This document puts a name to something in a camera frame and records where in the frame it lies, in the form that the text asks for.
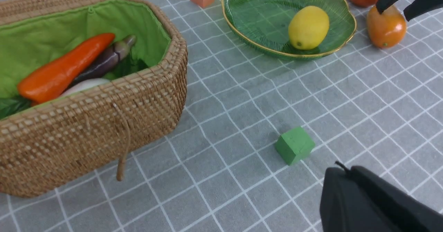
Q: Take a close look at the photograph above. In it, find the orange yellow toy mango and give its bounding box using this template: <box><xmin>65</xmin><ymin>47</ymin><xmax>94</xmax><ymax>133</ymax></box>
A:
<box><xmin>367</xmin><ymin>5</ymin><xmax>407</xmax><ymax>49</ymax></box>

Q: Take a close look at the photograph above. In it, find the green foam cube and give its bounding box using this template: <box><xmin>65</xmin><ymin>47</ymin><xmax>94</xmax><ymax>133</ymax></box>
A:
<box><xmin>274</xmin><ymin>126</ymin><xmax>316</xmax><ymax>166</ymax></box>

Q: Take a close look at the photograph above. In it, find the orange toy carrot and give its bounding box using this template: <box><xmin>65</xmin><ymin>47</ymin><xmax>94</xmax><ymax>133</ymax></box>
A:
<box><xmin>17</xmin><ymin>32</ymin><xmax>115</xmax><ymax>104</ymax></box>

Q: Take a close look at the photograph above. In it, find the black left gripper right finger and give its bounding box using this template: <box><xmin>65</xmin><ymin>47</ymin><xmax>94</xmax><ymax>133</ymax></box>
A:
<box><xmin>350</xmin><ymin>166</ymin><xmax>443</xmax><ymax>232</ymax></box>

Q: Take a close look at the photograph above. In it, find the white toy radish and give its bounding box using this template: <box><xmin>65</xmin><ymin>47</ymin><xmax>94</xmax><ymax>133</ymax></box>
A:
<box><xmin>60</xmin><ymin>78</ymin><xmax>110</xmax><ymax>97</ymax></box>

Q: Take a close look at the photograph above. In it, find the yellow toy lemon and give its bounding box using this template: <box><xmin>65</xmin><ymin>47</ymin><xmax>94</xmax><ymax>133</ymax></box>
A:
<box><xmin>288</xmin><ymin>6</ymin><xmax>329</xmax><ymax>50</ymax></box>

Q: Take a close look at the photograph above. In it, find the green glass leaf plate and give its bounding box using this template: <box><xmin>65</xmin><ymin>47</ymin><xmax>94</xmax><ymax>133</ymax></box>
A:
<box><xmin>221</xmin><ymin>0</ymin><xmax>356</xmax><ymax>60</ymax></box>

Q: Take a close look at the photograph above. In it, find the purple toy eggplant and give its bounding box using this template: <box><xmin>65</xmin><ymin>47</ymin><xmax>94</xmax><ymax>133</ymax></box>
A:
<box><xmin>68</xmin><ymin>35</ymin><xmax>137</xmax><ymax>88</ymax></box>

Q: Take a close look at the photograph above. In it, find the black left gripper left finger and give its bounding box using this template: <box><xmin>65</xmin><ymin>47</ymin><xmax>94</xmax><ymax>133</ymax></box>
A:
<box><xmin>319</xmin><ymin>161</ymin><xmax>385</xmax><ymax>232</ymax></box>

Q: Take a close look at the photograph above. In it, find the woven wicker basket green lining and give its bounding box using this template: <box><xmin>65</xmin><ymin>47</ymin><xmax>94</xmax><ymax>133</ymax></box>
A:
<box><xmin>1</xmin><ymin>0</ymin><xmax>188</xmax><ymax>198</ymax></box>

